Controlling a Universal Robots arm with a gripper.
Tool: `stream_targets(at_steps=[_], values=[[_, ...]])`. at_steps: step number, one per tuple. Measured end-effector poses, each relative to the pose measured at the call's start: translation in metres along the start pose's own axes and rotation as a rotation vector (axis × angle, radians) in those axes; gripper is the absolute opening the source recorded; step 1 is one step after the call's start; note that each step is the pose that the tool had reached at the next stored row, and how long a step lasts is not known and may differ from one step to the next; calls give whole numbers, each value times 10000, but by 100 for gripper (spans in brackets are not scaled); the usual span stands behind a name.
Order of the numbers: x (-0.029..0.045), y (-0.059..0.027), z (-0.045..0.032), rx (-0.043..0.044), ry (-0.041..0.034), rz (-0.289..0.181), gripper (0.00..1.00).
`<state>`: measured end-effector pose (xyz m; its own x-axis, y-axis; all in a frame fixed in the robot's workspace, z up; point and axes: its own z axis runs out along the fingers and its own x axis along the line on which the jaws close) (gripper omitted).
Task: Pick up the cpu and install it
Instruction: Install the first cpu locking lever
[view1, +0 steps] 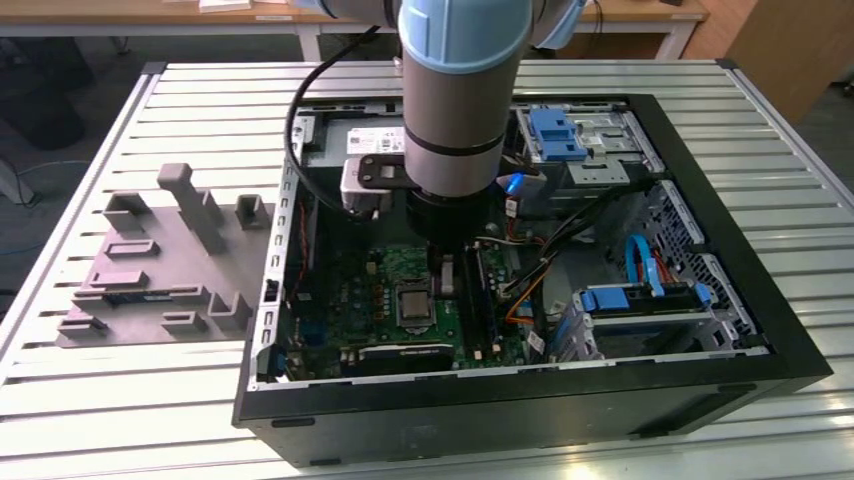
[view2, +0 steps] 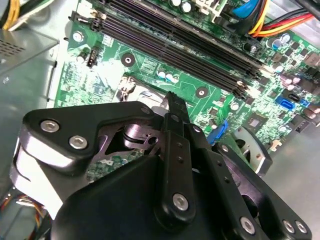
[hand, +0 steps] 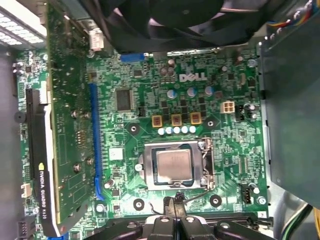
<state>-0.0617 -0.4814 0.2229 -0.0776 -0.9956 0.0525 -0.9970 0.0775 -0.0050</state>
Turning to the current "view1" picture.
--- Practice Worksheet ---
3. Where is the brown wooden cabinet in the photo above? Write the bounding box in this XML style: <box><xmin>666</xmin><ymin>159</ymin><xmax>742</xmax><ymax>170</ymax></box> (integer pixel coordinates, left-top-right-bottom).
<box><xmin>723</xmin><ymin>0</ymin><xmax>854</xmax><ymax>127</ymax></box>

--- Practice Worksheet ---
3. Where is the blue flat wire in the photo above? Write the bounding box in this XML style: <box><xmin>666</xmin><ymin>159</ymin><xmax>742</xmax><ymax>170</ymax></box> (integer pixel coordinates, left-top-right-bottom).
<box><xmin>624</xmin><ymin>233</ymin><xmax>668</xmax><ymax>300</ymax></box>

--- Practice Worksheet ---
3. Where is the black graphics card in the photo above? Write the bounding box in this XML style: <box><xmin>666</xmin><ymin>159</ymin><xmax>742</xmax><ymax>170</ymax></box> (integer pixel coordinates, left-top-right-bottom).
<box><xmin>356</xmin><ymin>342</ymin><xmax>456</xmax><ymax>377</ymax></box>

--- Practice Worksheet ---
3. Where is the black RAM slot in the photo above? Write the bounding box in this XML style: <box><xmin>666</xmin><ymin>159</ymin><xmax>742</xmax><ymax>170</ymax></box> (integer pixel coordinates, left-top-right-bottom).
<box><xmin>469</xmin><ymin>240</ymin><xmax>507</xmax><ymax>353</ymax></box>
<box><xmin>456</xmin><ymin>244</ymin><xmax>483</xmax><ymax>359</ymax></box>

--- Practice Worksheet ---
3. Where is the blue disk bay bracket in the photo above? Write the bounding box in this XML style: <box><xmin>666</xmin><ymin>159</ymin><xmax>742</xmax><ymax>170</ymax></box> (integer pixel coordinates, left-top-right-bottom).
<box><xmin>531</xmin><ymin>107</ymin><xmax>588</xmax><ymax>162</ymax></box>

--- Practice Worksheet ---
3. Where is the silver CPU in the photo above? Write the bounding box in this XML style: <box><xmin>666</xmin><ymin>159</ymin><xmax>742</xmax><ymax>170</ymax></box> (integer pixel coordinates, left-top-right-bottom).
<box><xmin>401</xmin><ymin>291</ymin><xmax>432</xmax><ymax>321</ymax></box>

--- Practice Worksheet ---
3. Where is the orange wire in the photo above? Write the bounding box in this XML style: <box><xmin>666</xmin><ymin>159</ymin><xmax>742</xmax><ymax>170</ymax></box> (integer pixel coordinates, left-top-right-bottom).
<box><xmin>504</xmin><ymin>294</ymin><xmax>536</xmax><ymax>329</ymax></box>

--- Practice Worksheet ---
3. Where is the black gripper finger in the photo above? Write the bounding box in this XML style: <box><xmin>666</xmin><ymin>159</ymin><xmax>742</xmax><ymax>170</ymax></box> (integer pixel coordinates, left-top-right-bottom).
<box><xmin>436</xmin><ymin>252</ymin><xmax>461</xmax><ymax>299</ymax></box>

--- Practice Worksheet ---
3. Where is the hard disk in blue carrier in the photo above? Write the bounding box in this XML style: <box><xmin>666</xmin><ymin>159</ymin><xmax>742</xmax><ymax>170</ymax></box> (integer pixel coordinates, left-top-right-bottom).
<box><xmin>579</xmin><ymin>282</ymin><xmax>716</xmax><ymax>317</ymax></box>

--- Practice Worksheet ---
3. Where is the black wire bundle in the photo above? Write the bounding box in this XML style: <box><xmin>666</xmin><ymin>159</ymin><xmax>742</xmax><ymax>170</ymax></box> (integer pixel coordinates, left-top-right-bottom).
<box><xmin>500</xmin><ymin>180</ymin><xmax>655</xmax><ymax>299</ymax></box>

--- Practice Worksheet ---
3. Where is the RAM stick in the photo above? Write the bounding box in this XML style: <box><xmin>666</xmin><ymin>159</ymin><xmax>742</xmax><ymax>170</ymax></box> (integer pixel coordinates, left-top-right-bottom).
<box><xmin>104</xmin><ymin>288</ymin><xmax>175</xmax><ymax>304</ymax></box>

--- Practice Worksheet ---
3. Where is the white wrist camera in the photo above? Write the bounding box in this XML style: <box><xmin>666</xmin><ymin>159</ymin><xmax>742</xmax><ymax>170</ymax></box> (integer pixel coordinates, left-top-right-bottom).
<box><xmin>337</xmin><ymin>153</ymin><xmax>412</xmax><ymax>222</ymax></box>
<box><xmin>496</xmin><ymin>167</ymin><xmax>549</xmax><ymax>202</ymax></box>

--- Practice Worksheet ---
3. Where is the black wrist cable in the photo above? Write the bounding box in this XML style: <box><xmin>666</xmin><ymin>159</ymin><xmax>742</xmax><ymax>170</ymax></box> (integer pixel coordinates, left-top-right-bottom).
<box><xmin>283</xmin><ymin>24</ymin><xmax>385</xmax><ymax>221</ymax></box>

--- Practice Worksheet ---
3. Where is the black floor equipment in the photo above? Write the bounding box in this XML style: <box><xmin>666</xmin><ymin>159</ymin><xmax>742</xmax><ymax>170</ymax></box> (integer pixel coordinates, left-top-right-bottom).
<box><xmin>0</xmin><ymin>35</ymin><xmax>93</xmax><ymax>151</ymax></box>

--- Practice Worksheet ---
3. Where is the grey power supply unit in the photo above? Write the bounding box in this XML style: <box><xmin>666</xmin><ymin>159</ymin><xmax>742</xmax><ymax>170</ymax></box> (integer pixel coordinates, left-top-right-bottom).
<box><xmin>304</xmin><ymin>117</ymin><xmax>409</xmax><ymax>244</ymax></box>

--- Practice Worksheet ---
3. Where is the black desktop PC case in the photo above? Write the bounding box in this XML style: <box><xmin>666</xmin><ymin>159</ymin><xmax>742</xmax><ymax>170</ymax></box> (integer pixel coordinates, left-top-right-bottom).
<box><xmin>231</xmin><ymin>92</ymin><xmax>836</xmax><ymax>469</ymax></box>

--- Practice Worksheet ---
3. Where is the green motherboard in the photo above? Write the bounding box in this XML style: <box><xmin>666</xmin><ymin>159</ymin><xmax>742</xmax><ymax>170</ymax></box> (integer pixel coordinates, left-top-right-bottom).
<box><xmin>285</xmin><ymin>234</ymin><xmax>535</xmax><ymax>379</ymax></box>

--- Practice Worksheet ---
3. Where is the grey parts rack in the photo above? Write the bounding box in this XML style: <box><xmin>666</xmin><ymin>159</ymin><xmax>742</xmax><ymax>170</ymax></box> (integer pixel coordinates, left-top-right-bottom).
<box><xmin>53</xmin><ymin>162</ymin><xmax>279</xmax><ymax>350</ymax></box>

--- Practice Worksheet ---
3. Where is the silver disk bay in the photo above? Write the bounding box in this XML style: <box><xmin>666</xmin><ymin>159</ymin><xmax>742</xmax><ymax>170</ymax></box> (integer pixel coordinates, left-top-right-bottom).
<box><xmin>569</xmin><ymin>279</ymin><xmax>768</xmax><ymax>362</ymax></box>
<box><xmin>516</xmin><ymin>105</ymin><xmax>668</xmax><ymax>220</ymax></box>

